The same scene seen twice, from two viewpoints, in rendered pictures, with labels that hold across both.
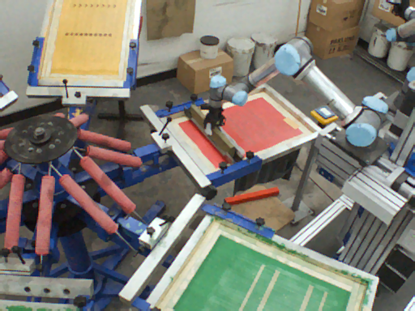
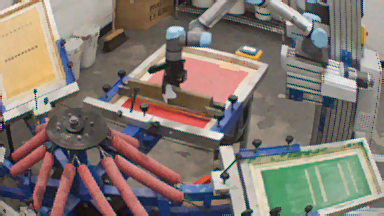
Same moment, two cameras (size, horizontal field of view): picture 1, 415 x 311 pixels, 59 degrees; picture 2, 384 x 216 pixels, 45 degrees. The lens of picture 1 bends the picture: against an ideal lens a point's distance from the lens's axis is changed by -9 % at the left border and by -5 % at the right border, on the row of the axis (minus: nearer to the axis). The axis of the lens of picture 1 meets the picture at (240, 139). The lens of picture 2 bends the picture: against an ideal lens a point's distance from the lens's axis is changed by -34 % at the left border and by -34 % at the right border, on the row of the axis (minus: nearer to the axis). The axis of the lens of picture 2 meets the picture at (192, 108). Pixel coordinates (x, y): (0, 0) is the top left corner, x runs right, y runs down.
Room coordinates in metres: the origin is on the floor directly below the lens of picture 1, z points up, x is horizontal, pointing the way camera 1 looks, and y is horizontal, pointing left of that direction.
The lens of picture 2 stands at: (-0.76, 1.24, 2.46)
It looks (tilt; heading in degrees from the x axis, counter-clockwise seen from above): 30 degrees down; 334
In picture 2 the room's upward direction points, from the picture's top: 2 degrees clockwise
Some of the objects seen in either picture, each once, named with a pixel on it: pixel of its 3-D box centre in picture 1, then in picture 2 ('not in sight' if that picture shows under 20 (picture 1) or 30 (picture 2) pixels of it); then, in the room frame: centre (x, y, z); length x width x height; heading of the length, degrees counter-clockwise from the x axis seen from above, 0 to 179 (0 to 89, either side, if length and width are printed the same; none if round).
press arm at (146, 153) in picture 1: (151, 151); (131, 134); (1.40, 0.43, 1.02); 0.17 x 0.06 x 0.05; 131
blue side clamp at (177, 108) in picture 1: (181, 111); (114, 94); (1.82, 0.37, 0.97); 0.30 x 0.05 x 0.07; 131
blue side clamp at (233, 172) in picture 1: (235, 171); (225, 122); (1.40, 0.00, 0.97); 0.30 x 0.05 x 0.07; 131
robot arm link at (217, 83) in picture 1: (218, 88); (175, 38); (1.61, 0.15, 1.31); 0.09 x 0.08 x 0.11; 65
